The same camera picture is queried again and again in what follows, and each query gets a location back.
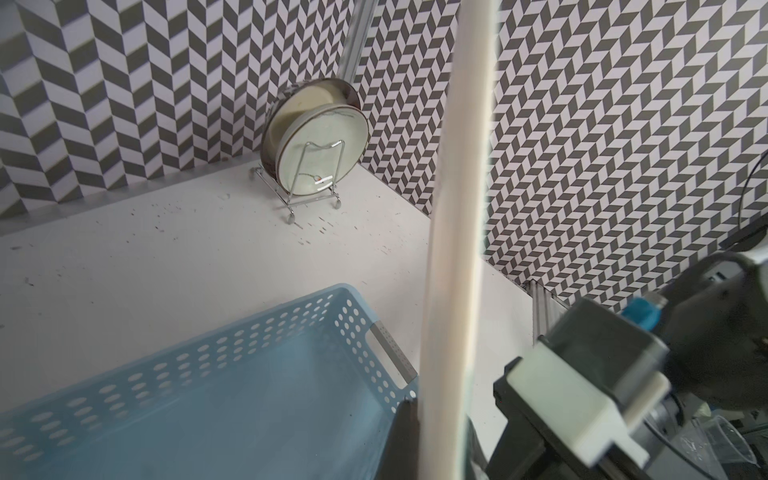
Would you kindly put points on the green striped plate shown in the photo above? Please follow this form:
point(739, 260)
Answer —
point(453, 281)

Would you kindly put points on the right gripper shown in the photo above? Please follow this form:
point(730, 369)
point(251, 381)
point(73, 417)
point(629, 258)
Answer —
point(528, 448)

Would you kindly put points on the round metal dish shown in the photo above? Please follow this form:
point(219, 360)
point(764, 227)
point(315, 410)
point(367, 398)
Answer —
point(315, 134)

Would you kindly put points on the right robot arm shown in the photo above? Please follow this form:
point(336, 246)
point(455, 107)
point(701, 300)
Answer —
point(713, 319)

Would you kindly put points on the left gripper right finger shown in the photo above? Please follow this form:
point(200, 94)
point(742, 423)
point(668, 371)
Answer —
point(475, 460)

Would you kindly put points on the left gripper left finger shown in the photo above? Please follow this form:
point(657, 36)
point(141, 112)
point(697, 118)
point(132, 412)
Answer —
point(399, 460)

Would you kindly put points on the light blue plastic basket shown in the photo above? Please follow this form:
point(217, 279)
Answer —
point(293, 392)

